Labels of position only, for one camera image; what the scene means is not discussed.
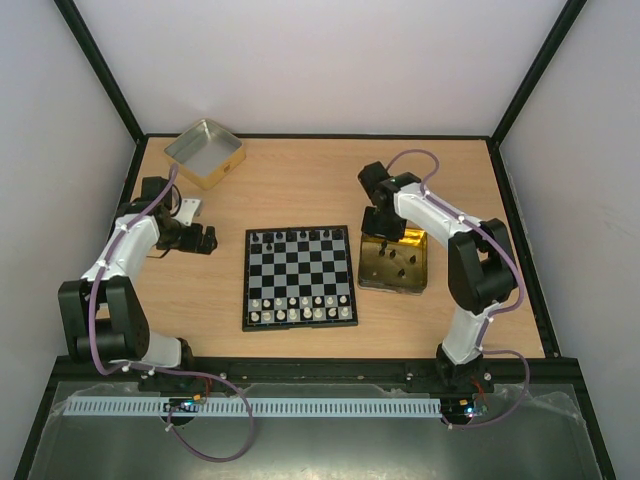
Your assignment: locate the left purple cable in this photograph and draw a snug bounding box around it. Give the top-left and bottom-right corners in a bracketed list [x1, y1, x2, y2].
[87, 164, 256, 462]

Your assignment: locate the black aluminium frame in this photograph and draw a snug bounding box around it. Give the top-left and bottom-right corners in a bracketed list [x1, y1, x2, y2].
[9, 0, 619, 480]

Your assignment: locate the gold square tin box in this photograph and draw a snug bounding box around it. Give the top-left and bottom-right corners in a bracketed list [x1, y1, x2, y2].
[164, 118, 246, 190]

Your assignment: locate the black magnetic chess board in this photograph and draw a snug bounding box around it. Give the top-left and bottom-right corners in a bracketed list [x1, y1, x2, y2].
[242, 225, 358, 332]

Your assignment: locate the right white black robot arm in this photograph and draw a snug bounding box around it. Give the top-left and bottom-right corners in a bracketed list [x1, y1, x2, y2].
[358, 162, 524, 392]

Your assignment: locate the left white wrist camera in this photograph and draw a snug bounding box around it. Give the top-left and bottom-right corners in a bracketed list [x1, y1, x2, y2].
[173, 198, 202, 226]

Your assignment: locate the gold tin lid tray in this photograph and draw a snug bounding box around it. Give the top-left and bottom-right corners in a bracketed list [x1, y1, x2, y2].
[358, 228, 428, 295]

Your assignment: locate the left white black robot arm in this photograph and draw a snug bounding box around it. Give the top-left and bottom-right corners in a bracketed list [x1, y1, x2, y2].
[58, 174, 218, 376]

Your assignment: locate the grey slotted cable duct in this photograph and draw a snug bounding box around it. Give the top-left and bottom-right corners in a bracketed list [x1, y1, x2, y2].
[64, 396, 441, 418]

